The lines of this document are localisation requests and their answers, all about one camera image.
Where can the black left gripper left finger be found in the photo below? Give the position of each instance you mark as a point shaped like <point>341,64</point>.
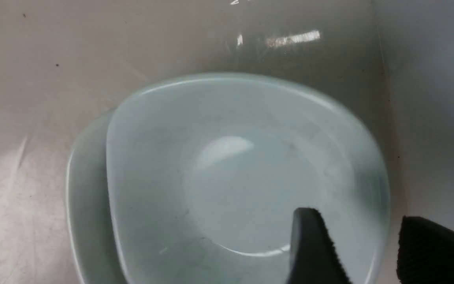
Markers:
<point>313,257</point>

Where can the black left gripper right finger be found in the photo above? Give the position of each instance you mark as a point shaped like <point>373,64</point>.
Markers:
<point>425,253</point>

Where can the large white plastic tub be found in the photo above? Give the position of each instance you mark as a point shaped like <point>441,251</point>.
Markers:
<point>65,62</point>

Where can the small white bowl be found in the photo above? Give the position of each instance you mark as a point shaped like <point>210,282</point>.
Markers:
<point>204,173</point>
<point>87,207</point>

